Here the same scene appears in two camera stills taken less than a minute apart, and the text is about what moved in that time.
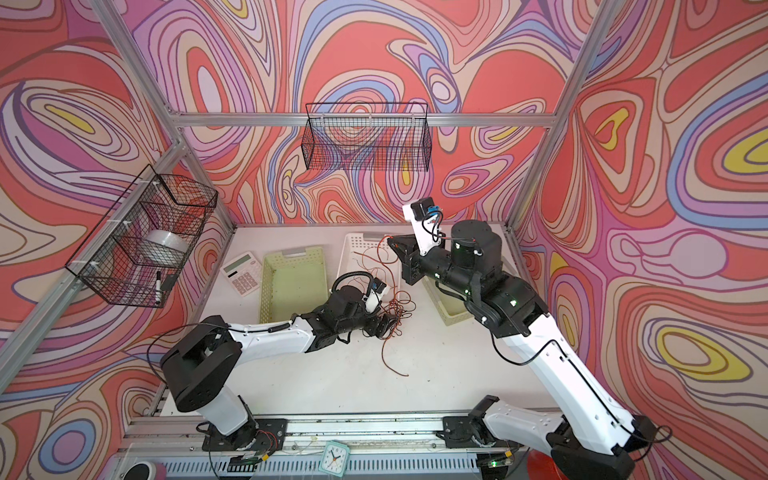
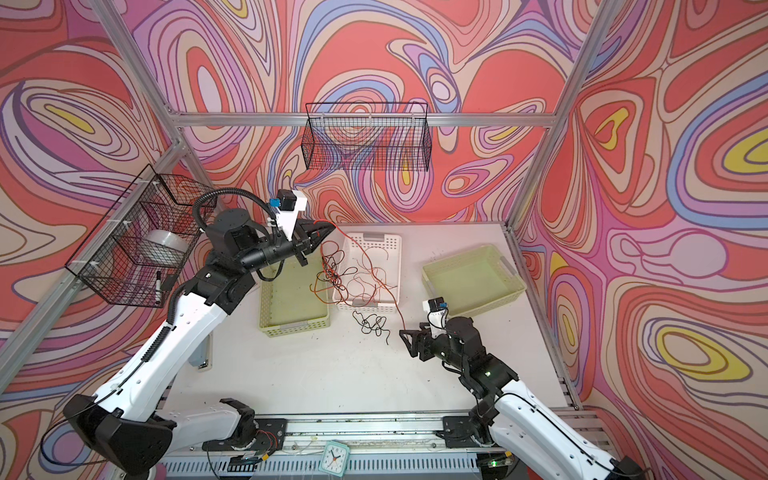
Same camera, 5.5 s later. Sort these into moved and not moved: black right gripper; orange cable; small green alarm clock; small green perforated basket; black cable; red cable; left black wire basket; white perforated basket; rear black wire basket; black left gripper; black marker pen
Moved: orange cable; red cable; black right gripper; black left gripper; black cable
Not moved: black marker pen; rear black wire basket; small green alarm clock; white perforated basket; small green perforated basket; left black wire basket
